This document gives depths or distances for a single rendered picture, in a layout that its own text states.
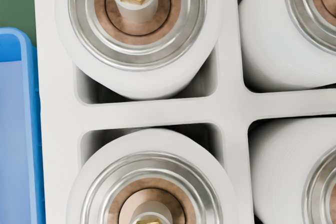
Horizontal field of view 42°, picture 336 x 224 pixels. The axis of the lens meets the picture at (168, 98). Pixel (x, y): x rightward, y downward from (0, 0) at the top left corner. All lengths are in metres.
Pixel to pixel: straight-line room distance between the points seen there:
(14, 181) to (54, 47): 0.23
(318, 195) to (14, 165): 0.35
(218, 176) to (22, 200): 0.31
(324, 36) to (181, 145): 0.10
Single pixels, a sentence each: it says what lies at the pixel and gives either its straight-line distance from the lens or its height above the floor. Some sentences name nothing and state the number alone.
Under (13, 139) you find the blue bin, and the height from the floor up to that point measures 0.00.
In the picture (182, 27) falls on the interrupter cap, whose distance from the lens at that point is 0.24.
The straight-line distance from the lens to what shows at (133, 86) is 0.24.
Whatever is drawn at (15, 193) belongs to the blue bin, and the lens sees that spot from 0.52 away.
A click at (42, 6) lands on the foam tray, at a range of 0.33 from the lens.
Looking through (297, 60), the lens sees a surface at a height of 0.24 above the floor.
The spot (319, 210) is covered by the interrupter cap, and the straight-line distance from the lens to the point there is 0.25.
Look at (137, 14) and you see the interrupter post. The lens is 0.22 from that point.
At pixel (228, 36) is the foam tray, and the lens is 0.32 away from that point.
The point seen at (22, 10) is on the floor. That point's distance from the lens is 0.53.
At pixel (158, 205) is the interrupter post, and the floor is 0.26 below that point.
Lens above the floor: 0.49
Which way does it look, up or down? 87 degrees down
